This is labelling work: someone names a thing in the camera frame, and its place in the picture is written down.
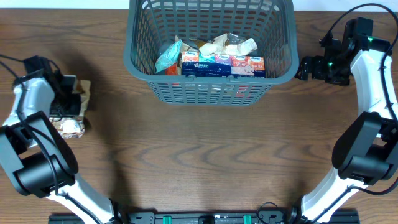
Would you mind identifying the grey plastic basket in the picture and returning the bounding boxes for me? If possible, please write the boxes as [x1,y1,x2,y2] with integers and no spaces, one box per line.
[124,0,299,105]

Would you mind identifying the blue tissue multipack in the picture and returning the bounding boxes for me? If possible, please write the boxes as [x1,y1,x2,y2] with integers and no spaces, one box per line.
[181,51,266,78]

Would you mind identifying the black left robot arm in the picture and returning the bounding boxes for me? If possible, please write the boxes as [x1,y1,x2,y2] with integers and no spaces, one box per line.
[1,55,127,223]

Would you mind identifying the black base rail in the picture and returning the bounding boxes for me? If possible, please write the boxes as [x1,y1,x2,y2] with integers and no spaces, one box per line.
[48,210,361,224]

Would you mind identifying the beige nut snack bag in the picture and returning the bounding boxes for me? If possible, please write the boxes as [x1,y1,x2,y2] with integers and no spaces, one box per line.
[49,80,91,139]

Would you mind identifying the teal snack packet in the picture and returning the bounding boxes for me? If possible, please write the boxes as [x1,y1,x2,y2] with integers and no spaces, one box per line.
[155,40,182,73]

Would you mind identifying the orange spaghetti packet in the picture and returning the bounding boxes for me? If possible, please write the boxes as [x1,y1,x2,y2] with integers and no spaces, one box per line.
[165,63,180,75]

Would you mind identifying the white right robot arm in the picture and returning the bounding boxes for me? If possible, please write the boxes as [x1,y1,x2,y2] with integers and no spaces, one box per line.
[285,17,397,223]

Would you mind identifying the beige rice bag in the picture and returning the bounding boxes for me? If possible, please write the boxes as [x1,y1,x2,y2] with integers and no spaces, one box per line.
[175,36,200,64]

